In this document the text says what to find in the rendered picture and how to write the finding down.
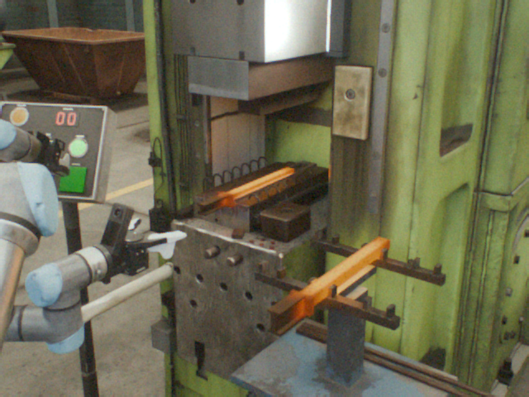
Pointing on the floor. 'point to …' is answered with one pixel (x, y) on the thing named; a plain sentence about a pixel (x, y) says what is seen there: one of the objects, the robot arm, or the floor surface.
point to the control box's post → (71, 217)
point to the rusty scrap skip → (81, 62)
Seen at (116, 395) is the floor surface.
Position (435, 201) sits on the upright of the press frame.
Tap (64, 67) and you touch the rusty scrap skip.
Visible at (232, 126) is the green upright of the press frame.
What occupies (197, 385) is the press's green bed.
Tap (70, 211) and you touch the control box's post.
